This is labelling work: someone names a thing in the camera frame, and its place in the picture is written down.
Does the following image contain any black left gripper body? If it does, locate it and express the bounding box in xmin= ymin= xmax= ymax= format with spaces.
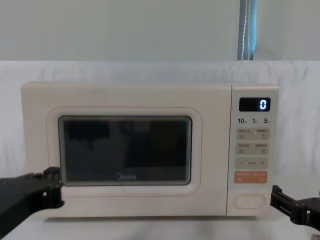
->
xmin=0 ymin=171 xmax=46 ymax=221

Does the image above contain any white curtain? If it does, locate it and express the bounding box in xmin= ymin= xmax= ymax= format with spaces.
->
xmin=253 ymin=0 xmax=320 ymax=62
xmin=0 ymin=0 xmax=241 ymax=63

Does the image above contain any cream microwave oven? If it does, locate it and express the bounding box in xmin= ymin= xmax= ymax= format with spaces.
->
xmin=20 ymin=81 xmax=280 ymax=222

